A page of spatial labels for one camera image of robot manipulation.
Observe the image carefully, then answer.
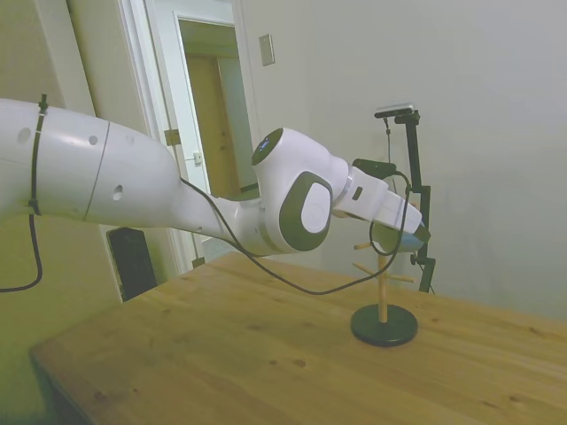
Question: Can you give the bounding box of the white door frame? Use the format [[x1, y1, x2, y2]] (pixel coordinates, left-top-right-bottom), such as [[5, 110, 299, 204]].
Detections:
[[117, 0, 267, 284]]

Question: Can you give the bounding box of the black box on floor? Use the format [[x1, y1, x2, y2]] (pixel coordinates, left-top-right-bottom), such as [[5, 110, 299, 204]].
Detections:
[[105, 227, 159, 304]]

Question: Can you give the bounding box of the brown wooden door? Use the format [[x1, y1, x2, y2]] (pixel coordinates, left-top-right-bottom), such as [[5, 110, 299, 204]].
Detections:
[[184, 51, 243, 200]]

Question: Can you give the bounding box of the black cable strap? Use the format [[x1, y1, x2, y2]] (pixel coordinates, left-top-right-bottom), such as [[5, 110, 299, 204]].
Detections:
[[27, 93, 49, 217]]

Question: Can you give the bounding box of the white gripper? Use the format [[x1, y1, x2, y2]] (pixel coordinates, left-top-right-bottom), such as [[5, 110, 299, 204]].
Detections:
[[349, 164, 431, 243]]

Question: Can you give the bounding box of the black exterior camera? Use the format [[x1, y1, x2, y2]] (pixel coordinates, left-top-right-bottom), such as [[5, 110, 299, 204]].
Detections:
[[374, 102, 420, 120]]

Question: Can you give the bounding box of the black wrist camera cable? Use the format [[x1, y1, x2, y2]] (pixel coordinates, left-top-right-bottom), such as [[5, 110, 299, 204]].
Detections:
[[0, 170, 413, 296]]

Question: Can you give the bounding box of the black clamp camera stand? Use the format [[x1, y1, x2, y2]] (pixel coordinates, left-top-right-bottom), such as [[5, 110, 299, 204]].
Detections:
[[383, 111, 438, 294]]

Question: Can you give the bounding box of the wooden mug tree black base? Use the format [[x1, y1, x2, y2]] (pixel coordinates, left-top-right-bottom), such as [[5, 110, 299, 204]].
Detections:
[[331, 210, 420, 348]]

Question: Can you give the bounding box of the blue enamel mug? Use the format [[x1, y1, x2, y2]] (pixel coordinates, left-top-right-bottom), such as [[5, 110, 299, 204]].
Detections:
[[369, 220, 431, 257]]

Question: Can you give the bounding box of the grey wall switch plate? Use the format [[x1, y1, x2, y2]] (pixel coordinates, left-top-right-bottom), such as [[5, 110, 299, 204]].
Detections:
[[258, 34, 276, 67]]

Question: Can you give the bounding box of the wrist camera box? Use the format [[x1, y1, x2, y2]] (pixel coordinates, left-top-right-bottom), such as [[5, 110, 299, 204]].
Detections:
[[353, 158, 399, 179]]

